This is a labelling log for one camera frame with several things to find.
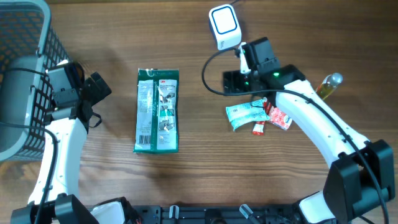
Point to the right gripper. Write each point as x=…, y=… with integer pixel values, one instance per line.
x=236, y=82

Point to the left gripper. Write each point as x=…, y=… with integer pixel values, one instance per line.
x=98, y=94

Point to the teal packet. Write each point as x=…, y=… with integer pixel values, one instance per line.
x=244, y=113

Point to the red stick sachet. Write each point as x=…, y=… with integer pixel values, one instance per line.
x=259, y=125

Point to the orange small carton box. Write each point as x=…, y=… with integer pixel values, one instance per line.
x=279, y=118

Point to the green 3M product package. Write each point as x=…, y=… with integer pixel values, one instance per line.
x=156, y=117

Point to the small yellow oil bottle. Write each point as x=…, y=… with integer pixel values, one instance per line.
x=329, y=85

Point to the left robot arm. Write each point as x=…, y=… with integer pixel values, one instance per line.
x=66, y=125

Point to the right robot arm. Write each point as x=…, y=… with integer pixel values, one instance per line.
x=361, y=172

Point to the white barcode scanner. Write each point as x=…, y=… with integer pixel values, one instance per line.
x=224, y=26

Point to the grey plastic shopping basket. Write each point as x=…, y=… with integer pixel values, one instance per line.
x=29, y=46

